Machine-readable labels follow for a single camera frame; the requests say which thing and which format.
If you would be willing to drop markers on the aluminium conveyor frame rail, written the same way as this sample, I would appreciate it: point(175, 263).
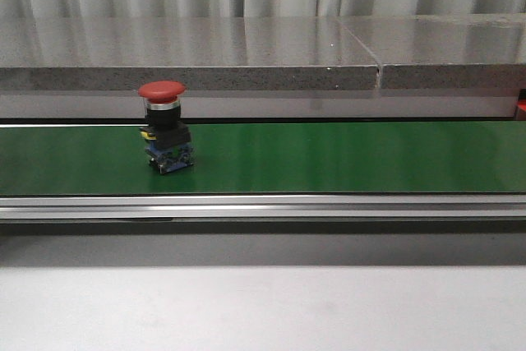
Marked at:
point(281, 208)

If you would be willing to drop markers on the red plate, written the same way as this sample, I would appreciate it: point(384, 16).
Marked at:
point(520, 110)

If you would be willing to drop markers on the grey stone counter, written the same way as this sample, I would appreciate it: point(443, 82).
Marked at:
point(470, 66)

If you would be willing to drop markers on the red mushroom push button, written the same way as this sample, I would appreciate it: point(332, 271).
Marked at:
point(167, 138)

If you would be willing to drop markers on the green conveyor belt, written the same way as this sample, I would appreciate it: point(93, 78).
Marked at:
point(462, 156)

